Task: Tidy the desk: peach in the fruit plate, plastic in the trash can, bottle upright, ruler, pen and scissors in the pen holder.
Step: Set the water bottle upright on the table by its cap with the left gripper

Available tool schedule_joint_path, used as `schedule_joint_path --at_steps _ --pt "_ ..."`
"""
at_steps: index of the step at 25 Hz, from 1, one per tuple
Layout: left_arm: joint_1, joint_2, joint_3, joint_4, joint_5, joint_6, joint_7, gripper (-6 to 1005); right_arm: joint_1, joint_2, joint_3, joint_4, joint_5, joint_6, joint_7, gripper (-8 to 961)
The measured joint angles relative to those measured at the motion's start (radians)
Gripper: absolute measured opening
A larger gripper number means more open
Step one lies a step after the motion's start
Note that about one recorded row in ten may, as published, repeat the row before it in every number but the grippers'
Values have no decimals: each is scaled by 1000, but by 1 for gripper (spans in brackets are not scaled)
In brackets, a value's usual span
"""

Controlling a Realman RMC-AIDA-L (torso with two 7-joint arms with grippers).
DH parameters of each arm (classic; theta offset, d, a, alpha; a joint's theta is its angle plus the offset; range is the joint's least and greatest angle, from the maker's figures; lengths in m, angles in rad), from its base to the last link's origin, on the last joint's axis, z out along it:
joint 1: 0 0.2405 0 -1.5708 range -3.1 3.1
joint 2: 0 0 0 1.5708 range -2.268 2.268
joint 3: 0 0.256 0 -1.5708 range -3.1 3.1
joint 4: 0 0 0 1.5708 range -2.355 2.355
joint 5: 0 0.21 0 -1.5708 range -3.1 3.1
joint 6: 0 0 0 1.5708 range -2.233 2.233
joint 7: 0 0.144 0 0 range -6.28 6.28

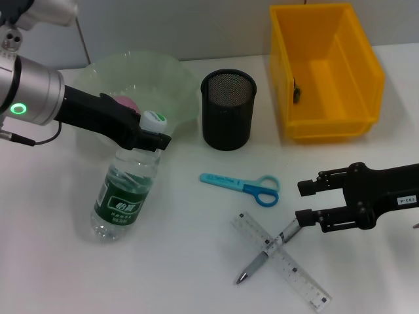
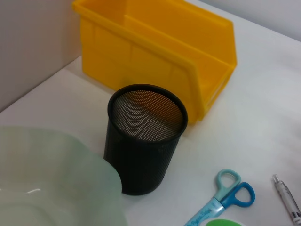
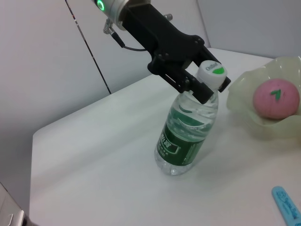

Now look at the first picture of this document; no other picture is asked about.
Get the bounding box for pale green wavy fruit bowl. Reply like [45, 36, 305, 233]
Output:
[73, 50, 202, 150]

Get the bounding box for blue capped scissors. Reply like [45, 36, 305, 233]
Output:
[199, 172, 282, 208]

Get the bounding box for pink toy peach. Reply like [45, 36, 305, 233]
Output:
[112, 95, 139, 114]

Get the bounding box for silver clear ballpoint pen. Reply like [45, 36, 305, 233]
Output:
[236, 218, 301, 285]

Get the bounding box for black mesh pen cup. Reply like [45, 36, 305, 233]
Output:
[200, 68, 258, 152]

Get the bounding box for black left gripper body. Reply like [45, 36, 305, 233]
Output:
[58, 84, 145, 150]

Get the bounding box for clear plastic ruler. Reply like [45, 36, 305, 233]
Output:
[228, 211, 333, 312]

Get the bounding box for yellow plastic storage bin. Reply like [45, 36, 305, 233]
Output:
[268, 3, 386, 145]

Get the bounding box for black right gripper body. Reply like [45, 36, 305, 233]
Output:
[342, 162, 419, 230]

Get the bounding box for clear green label water bottle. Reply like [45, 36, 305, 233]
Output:
[89, 109, 170, 245]

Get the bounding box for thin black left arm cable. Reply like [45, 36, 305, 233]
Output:
[0, 120, 64, 147]

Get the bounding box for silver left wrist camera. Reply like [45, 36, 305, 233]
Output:
[19, 0, 80, 31]

